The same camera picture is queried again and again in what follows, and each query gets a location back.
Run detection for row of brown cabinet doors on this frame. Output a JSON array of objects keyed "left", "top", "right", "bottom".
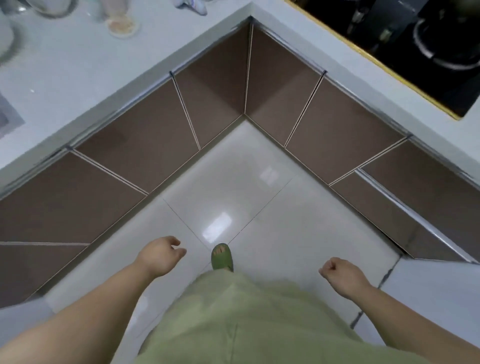
[{"left": 0, "top": 20, "right": 480, "bottom": 310}]

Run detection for black round burner pan support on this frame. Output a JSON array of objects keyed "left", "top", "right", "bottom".
[{"left": 412, "top": 17, "right": 480, "bottom": 72}]

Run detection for green slipper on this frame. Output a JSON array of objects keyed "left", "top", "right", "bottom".
[{"left": 211, "top": 243, "right": 234, "bottom": 273}]

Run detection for person's right forearm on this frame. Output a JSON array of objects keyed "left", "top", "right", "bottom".
[{"left": 350, "top": 282, "right": 480, "bottom": 364}]

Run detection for light green shorts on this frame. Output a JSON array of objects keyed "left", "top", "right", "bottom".
[{"left": 135, "top": 269, "right": 432, "bottom": 364}]

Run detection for black glass gas hob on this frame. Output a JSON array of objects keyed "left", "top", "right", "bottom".
[{"left": 284, "top": 0, "right": 480, "bottom": 121}]

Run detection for grey round container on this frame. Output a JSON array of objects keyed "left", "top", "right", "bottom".
[{"left": 22, "top": 0, "right": 78, "bottom": 18}]

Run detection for person's left hand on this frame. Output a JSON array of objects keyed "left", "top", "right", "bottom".
[{"left": 136, "top": 235, "right": 187, "bottom": 279}]

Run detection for white and blue cloth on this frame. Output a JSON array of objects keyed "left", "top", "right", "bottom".
[{"left": 175, "top": 0, "right": 209, "bottom": 17}]

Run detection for person's right hand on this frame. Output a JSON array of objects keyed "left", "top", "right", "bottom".
[{"left": 318, "top": 257, "right": 373, "bottom": 301}]

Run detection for clear glass jar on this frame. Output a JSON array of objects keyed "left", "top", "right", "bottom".
[{"left": 100, "top": 0, "right": 140, "bottom": 39}]

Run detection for person's left forearm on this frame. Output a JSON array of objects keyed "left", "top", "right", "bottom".
[{"left": 0, "top": 260, "right": 158, "bottom": 364}]

